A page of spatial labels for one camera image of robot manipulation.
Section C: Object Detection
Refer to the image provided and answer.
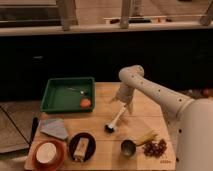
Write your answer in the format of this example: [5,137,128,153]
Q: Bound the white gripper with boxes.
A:
[112,83,134,113]

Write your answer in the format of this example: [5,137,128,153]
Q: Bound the white brush with black bristles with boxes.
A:
[105,105,127,133]

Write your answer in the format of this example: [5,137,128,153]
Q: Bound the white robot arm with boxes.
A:
[115,65,213,171]

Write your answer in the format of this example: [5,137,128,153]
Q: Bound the orange ball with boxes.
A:
[80,98,91,108]

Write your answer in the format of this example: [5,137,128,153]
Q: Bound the small metal spoon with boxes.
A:
[68,87,87,95]

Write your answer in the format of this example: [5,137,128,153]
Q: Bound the yellow banana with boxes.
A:
[136,131,157,146]

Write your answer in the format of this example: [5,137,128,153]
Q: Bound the green plastic tray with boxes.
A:
[41,77,95,113]

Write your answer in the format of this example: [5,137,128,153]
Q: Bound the small metal cup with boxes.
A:
[121,140,136,157]

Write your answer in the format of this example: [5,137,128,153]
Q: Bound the brown grape bunch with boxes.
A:
[143,139,167,158]

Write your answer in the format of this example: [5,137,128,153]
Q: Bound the black round plate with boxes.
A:
[69,132,96,162]

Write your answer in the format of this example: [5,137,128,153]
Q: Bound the beige rectangular block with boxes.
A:
[73,138,89,162]

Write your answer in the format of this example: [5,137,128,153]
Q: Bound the blue grey folded cloth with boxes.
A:
[40,119,68,140]

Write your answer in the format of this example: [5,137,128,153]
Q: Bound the orange bowl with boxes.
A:
[32,140,65,171]

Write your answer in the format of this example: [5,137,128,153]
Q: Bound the wooden railing frame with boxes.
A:
[0,0,213,36]

